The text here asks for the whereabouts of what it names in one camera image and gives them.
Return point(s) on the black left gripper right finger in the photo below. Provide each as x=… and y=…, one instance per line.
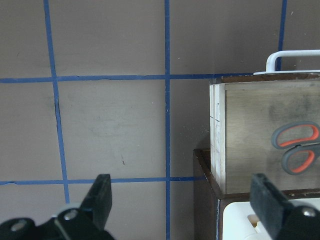
x=270, y=205

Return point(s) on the wooden drawer with white handle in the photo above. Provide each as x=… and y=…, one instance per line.
x=255, y=119

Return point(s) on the grey orange scissors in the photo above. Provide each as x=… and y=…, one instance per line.
x=309, y=146

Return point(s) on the dark brown drawer cabinet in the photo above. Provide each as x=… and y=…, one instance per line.
x=209, y=203

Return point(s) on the white plastic tray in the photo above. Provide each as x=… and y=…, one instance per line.
x=241, y=223

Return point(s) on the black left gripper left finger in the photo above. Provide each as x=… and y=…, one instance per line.
x=97, y=203

